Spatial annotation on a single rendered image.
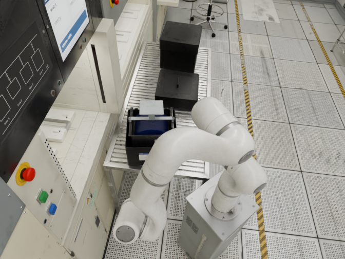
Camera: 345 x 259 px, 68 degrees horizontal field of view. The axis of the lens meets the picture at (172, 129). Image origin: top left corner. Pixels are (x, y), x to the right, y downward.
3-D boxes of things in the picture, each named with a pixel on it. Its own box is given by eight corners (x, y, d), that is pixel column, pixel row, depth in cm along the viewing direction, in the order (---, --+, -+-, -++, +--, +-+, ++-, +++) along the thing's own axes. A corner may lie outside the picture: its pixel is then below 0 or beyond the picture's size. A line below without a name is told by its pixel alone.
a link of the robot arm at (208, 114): (238, 186, 109) (216, 158, 118) (261, 169, 108) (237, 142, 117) (209, 147, 67) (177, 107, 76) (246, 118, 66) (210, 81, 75)
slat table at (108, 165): (193, 226, 201) (209, 178, 143) (117, 217, 203) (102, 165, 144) (199, 108, 284) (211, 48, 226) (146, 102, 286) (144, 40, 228)
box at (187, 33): (194, 74, 201) (198, 45, 182) (158, 68, 203) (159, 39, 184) (198, 53, 220) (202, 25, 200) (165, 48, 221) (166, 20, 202)
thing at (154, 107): (130, 159, 147) (126, 123, 123) (132, 131, 160) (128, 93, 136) (173, 159, 149) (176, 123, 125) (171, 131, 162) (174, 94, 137)
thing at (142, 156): (127, 166, 145) (124, 148, 132) (129, 128, 163) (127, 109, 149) (176, 165, 147) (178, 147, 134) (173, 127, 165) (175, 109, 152)
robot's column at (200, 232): (228, 248, 192) (260, 207, 134) (200, 275, 180) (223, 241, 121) (202, 219, 205) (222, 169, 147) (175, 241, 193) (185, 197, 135)
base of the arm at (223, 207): (248, 205, 134) (259, 189, 120) (223, 228, 126) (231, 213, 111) (222, 179, 143) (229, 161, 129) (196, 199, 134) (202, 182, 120)
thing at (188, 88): (196, 111, 175) (199, 97, 165) (153, 107, 176) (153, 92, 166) (197, 84, 194) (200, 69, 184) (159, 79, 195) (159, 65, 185)
